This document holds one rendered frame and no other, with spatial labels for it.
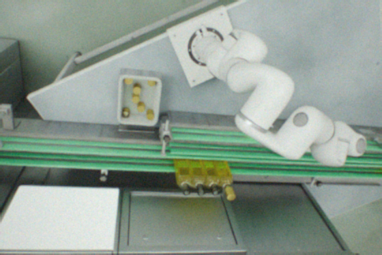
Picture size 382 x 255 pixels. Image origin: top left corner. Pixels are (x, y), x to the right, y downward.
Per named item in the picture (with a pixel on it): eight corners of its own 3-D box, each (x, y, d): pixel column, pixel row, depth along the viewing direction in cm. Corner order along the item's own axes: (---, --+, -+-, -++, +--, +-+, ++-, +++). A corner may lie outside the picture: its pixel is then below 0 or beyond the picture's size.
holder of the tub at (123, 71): (118, 124, 141) (116, 132, 134) (121, 67, 127) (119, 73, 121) (155, 126, 144) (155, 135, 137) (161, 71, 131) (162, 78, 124)
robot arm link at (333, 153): (305, 112, 85) (329, 127, 100) (297, 157, 84) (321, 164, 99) (337, 115, 79) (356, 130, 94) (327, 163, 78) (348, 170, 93)
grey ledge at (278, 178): (215, 168, 158) (220, 183, 148) (219, 155, 153) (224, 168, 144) (369, 174, 176) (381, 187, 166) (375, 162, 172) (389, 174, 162)
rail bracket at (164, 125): (158, 145, 133) (159, 161, 123) (162, 111, 125) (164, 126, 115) (165, 145, 134) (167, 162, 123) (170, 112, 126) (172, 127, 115)
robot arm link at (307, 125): (295, 94, 88) (264, 134, 92) (260, 69, 72) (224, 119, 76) (341, 125, 78) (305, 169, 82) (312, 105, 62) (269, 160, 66)
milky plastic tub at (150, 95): (118, 114, 138) (116, 123, 130) (120, 67, 127) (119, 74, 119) (156, 117, 141) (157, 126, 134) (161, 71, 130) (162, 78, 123)
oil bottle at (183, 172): (172, 158, 139) (177, 189, 120) (174, 148, 136) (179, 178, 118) (184, 159, 140) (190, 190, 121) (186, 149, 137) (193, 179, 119)
